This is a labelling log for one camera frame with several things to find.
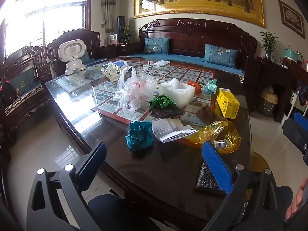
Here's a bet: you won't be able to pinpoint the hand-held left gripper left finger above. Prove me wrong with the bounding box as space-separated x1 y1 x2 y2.
26 141 107 231

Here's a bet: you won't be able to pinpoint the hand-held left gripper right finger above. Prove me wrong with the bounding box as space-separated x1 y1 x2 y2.
202 141 280 231

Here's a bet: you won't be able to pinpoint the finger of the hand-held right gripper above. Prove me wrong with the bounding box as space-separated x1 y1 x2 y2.
293 112 308 132
282 119 308 167

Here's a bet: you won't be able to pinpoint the yellow cellophane wrapper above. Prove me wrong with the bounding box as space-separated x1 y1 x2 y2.
186 120 242 154

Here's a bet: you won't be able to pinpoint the yellow cardboard box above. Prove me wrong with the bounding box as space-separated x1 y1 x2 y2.
216 88 240 119

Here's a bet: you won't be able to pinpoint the white paper sheets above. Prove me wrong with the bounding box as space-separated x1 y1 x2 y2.
151 118 200 143

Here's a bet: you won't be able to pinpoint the black foam pad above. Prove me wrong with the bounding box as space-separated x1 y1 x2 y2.
150 105 186 121

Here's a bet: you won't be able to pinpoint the white foam block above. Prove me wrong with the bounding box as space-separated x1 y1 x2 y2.
159 78 195 109

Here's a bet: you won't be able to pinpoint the green paper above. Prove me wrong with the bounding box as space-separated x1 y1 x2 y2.
149 94 177 109

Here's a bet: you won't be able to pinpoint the person's right hand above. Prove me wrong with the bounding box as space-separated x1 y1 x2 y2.
286 176 308 219

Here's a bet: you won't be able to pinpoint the small black foam piece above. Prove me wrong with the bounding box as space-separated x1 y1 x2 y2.
195 160 228 196

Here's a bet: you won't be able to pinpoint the white storage rack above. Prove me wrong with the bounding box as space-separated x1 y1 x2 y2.
284 89 308 123

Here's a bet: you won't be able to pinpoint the blue printed bag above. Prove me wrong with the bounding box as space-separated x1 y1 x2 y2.
296 79 308 106

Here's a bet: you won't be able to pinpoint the beige and green bin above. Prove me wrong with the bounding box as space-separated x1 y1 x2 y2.
256 85 278 116

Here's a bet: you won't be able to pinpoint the dark teal crumpled paper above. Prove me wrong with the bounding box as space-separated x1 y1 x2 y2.
125 121 155 152

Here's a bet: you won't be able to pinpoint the brown paper piece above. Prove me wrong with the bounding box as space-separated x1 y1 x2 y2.
196 105 225 127

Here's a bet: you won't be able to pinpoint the carved wooden coffee table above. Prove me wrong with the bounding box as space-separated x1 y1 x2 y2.
45 56 253 231

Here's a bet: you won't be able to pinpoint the dark wooden console table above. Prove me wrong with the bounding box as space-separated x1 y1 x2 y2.
250 56 299 123

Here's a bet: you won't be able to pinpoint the bamboo plant in vase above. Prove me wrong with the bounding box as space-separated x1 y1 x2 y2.
260 31 280 60

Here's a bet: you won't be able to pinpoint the clear plastic bag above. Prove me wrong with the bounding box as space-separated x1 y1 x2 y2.
113 66 158 112

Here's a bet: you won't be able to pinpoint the light teal crumpled paper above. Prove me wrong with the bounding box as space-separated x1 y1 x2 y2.
204 79 218 93

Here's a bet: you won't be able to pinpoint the orange crumpled paper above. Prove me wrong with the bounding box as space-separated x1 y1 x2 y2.
186 80 201 94

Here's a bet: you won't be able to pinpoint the white printed plastic bag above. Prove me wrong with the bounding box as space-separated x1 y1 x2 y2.
101 61 129 82

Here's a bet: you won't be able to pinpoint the small dark framed picture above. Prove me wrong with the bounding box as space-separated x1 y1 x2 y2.
278 0 305 39

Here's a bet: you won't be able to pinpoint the blue embroidered cushion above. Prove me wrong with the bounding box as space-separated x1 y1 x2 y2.
204 44 238 68
144 38 170 54

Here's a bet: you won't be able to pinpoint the green armchair cushion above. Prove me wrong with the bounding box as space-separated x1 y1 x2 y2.
10 67 36 94

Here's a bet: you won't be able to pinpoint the white robot toy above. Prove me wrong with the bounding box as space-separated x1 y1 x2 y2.
58 39 86 75

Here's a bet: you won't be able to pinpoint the blue sofa seat pad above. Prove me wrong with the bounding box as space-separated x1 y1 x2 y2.
127 53 244 76

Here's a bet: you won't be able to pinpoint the wooden corner side table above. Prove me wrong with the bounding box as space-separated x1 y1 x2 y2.
118 42 145 57

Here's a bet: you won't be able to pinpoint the carved wooden armchair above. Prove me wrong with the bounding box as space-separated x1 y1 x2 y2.
47 28 109 77
0 46 52 137

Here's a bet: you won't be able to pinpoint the carved wooden sofa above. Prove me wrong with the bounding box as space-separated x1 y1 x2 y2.
138 19 258 77

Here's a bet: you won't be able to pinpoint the green potted plant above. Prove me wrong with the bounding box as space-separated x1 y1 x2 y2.
121 25 134 44

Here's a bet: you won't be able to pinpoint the black tall speaker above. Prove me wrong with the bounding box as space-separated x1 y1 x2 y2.
117 16 126 42

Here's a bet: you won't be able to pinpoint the window with bars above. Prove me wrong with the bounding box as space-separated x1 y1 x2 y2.
5 0 93 56

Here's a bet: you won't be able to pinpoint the patterned curtain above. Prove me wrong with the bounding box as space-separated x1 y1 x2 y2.
100 0 118 46

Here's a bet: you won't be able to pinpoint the gold framed tree painting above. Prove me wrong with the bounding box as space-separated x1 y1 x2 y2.
133 0 265 27

